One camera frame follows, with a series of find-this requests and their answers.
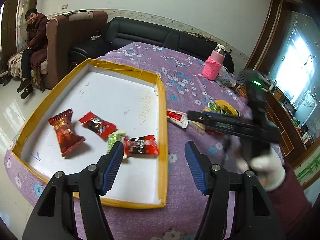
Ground television screen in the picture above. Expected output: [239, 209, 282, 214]
[271, 10, 318, 113]

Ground wooden glass door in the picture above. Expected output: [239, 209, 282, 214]
[0, 0, 43, 73]

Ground yellow-edged white tray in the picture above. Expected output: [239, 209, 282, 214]
[11, 58, 168, 209]

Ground red candy packet dark print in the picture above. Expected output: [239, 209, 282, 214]
[79, 112, 117, 139]

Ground stack of papers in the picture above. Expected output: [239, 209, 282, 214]
[62, 9, 88, 16]

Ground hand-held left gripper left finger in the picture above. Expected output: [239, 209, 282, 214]
[22, 141, 125, 240]

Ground dark shoes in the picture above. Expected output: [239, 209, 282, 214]
[0, 70, 12, 87]

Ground black leather sofa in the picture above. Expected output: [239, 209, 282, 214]
[69, 17, 235, 74]

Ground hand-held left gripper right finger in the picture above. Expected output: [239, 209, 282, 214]
[184, 141, 287, 240]

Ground yellow cracker packet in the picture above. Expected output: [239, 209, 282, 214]
[215, 99, 239, 117]

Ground green snack packet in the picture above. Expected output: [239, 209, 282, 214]
[202, 102, 223, 114]

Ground red white snack packet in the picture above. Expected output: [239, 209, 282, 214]
[166, 109, 189, 128]

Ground green white candy packet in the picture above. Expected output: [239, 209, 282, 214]
[107, 130, 128, 159]

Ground patterned blanket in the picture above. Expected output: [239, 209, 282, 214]
[7, 51, 45, 92]

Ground grey box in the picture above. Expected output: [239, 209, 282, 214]
[236, 70, 247, 85]

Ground person's right forearm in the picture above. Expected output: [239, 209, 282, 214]
[269, 162, 313, 240]

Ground pink knit-sleeved bottle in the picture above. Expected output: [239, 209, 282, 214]
[202, 44, 227, 81]

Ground brown armchair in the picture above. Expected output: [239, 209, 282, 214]
[30, 10, 108, 90]

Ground person's right hand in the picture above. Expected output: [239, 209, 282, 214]
[236, 152, 286, 192]

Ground wooden wall frame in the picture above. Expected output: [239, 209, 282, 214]
[246, 0, 303, 73]

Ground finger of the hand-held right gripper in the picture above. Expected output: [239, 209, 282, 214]
[204, 121, 253, 137]
[187, 111, 253, 126]

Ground wooden cabinet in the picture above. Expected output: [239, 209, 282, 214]
[262, 80, 320, 170]

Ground red black candy packet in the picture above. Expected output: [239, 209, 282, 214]
[123, 135, 160, 157]

